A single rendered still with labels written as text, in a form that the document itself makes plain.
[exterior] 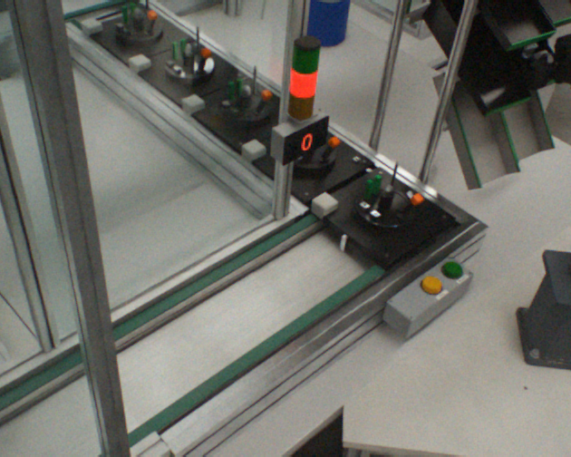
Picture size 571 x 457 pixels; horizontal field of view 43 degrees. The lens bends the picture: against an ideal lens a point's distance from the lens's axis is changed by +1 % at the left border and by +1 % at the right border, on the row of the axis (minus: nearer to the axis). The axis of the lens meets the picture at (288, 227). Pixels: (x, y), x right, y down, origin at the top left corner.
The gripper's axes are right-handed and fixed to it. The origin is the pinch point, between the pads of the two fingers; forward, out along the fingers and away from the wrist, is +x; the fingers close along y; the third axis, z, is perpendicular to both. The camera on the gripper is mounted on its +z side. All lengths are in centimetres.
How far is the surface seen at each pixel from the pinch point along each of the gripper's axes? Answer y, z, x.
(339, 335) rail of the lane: 69, -34, -17
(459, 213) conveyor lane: 23.8, -30.7, -1.6
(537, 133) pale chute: -8.5, -22.4, 5.1
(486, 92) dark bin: 15.1, -4.0, 1.8
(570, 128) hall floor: -163, -104, 108
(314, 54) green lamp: 61, 16, 1
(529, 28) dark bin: 9.8, 10.4, -3.4
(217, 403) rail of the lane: 97, -34, -18
